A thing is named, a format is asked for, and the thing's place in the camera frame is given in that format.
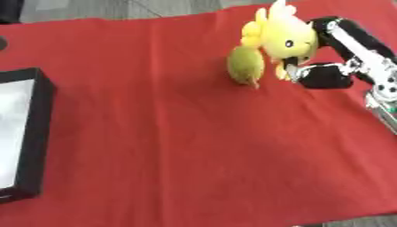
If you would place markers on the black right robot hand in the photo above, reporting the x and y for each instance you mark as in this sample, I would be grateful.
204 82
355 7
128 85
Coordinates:
331 77

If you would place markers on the yellow soft toy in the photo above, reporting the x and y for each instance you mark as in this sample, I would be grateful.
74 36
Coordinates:
283 37

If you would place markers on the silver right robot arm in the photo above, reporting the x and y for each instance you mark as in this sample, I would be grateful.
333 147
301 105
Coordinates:
385 100

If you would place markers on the black box with white inside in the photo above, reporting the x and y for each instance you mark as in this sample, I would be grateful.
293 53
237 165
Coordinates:
23 133

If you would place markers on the green toy fruit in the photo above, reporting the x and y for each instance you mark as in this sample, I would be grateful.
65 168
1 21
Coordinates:
246 65

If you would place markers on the black chair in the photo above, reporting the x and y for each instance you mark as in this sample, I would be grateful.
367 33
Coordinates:
10 10

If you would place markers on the dark object at table edge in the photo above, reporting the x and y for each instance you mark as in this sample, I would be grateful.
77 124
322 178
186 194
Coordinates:
2 43

